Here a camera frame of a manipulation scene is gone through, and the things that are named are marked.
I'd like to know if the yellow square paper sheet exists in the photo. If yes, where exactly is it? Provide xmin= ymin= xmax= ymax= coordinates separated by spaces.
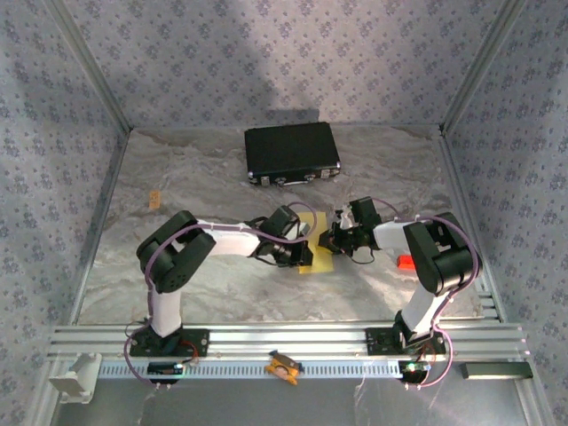
xmin=296 ymin=211 xmax=336 ymax=275

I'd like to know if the black hard case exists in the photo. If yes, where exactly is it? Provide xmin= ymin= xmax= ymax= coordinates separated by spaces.
xmin=243 ymin=122 xmax=342 ymax=187

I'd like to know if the black controller board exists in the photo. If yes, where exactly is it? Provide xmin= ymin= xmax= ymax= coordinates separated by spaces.
xmin=398 ymin=359 xmax=430 ymax=378
xmin=147 ymin=361 xmax=185 ymax=378

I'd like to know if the small orange yellow gadget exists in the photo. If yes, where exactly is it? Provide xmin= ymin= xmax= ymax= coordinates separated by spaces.
xmin=264 ymin=350 xmax=304 ymax=386

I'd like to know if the thin black right gripper cable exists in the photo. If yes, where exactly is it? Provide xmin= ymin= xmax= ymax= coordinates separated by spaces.
xmin=350 ymin=246 xmax=376 ymax=266

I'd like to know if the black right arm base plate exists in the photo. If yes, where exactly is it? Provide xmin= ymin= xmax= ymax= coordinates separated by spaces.
xmin=365 ymin=327 xmax=447 ymax=356

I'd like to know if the aluminium front rail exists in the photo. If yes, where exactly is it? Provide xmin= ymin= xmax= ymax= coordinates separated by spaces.
xmin=47 ymin=323 xmax=532 ymax=361

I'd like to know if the aluminium side rail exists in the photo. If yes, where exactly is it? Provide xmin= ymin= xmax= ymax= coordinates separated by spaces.
xmin=437 ymin=132 xmax=507 ymax=320
xmin=66 ymin=130 xmax=132 ymax=325

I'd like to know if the slotted grey cable duct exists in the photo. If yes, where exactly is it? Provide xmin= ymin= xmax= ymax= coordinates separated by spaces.
xmin=97 ymin=359 xmax=445 ymax=381

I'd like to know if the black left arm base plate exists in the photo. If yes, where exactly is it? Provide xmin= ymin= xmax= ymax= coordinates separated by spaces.
xmin=130 ymin=327 xmax=210 ymax=359

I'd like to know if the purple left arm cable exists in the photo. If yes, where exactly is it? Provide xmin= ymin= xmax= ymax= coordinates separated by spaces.
xmin=122 ymin=201 xmax=320 ymax=391

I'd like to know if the aluminium frame post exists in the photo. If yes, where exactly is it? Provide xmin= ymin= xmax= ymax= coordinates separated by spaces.
xmin=43 ymin=0 xmax=134 ymax=133
xmin=438 ymin=0 xmax=529 ymax=134

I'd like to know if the white plastic bracket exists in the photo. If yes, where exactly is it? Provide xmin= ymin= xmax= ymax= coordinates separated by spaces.
xmin=47 ymin=352 xmax=102 ymax=405

